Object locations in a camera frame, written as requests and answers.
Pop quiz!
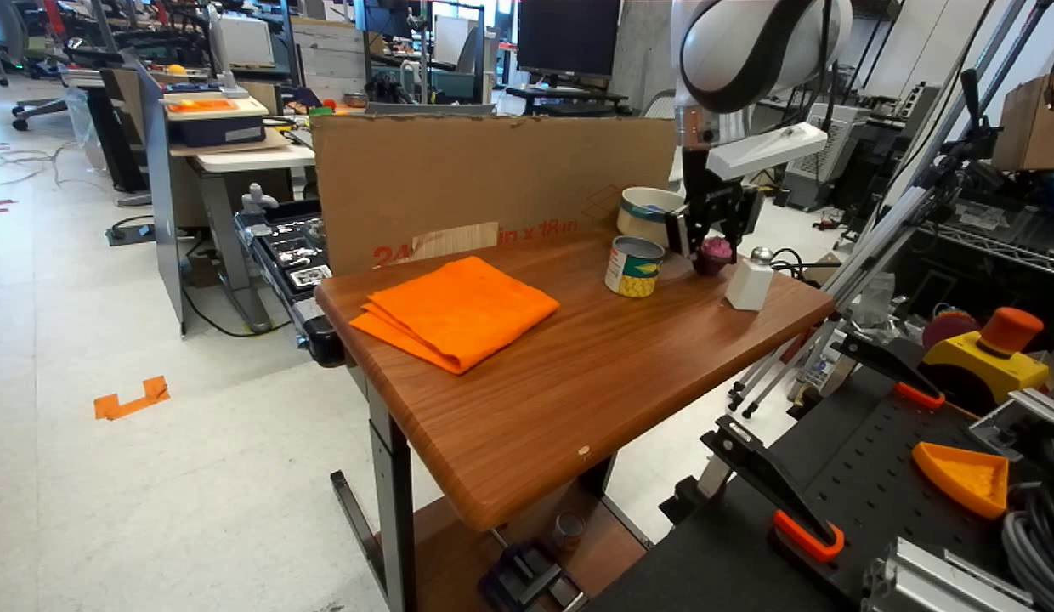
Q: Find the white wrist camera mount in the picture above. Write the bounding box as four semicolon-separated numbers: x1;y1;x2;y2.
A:
701;118;833;188

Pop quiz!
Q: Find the yellow emergency stop box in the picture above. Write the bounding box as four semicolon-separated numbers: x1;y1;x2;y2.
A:
917;304;1054;402

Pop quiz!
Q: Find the grey office desk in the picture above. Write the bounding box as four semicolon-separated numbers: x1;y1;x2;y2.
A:
132;62;322;339

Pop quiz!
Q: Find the black metal table leg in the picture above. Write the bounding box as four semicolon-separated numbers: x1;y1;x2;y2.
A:
326;372;425;612

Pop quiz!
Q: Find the brown cardboard board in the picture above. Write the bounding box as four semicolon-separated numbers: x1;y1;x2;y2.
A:
310;110;680;278

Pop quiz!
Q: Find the black device orange top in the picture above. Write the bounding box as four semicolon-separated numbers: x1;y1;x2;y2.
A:
159;87;272;151

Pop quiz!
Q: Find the black clamp orange handle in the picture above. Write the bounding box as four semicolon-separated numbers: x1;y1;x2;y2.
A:
696;410;849;571
831;324;951;415

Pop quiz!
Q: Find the orange floor tape mark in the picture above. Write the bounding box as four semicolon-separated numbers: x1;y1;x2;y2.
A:
88;372;174;426

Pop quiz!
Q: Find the small white cup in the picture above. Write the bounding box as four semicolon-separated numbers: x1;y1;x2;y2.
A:
722;248;783;316

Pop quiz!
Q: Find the orange triangular plastic part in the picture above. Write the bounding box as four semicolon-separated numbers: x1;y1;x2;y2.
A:
907;434;1012;525

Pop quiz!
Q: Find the dark red cupcake plush toy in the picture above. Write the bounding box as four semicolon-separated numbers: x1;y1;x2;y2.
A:
691;229;740;283

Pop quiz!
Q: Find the brown table base plate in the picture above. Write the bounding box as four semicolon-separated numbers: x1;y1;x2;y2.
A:
412;452;658;612

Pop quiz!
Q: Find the black computer monitor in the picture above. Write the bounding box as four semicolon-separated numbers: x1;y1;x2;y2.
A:
514;0;626;84

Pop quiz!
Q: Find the grey cable bundle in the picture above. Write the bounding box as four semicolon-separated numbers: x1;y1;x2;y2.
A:
992;493;1054;612

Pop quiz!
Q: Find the red round knob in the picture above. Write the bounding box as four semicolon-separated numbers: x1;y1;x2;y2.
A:
917;304;983;351

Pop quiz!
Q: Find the folded orange cloth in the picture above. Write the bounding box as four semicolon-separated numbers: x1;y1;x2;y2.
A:
348;250;566;382

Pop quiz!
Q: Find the grey metal tripod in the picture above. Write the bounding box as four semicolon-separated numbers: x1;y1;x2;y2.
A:
728;0;1054;419

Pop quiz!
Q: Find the silver aluminium profile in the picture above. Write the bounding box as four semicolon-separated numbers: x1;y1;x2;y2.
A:
858;530;1043;612

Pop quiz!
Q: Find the brown cardboard box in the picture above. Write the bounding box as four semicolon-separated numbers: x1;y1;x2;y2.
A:
989;72;1054;176

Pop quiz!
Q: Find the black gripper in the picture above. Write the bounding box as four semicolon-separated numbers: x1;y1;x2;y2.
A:
678;105;768;257

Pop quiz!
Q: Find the black tool tray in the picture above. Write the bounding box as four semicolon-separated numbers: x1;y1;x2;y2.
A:
234;181;352;367

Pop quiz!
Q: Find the black pegboard robot cart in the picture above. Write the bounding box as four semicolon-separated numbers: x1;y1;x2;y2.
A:
579;357;1054;612

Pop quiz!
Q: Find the black office chair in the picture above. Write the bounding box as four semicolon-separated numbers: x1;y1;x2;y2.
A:
0;32;77;135

